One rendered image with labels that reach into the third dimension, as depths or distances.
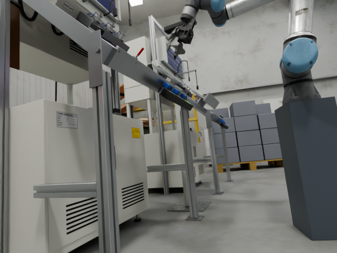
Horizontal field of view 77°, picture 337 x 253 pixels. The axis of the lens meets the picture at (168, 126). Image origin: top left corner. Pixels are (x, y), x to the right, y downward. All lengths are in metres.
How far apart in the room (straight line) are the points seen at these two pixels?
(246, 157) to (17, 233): 3.39
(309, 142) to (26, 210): 1.10
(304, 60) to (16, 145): 1.13
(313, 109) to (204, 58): 8.51
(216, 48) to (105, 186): 9.20
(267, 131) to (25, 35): 3.54
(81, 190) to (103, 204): 0.09
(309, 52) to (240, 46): 8.77
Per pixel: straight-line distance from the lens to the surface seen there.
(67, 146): 0.92
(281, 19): 10.57
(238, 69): 9.31
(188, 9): 1.22
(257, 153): 3.90
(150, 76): 0.91
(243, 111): 3.92
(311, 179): 1.03
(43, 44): 1.43
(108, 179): 0.61
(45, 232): 0.88
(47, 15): 1.00
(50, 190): 0.78
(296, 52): 0.98
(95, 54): 0.69
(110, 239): 0.64
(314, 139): 1.04
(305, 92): 1.08
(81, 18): 1.40
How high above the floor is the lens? 0.38
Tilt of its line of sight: 8 degrees up
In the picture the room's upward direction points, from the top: 5 degrees counter-clockwise
